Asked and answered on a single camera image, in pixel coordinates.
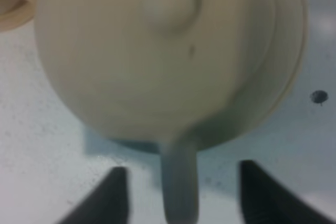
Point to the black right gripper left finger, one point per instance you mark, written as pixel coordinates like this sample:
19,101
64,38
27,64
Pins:
108,203

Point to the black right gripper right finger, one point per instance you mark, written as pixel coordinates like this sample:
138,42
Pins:
264,200

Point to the beige ceramic teapot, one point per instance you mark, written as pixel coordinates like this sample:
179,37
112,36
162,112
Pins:
174,73

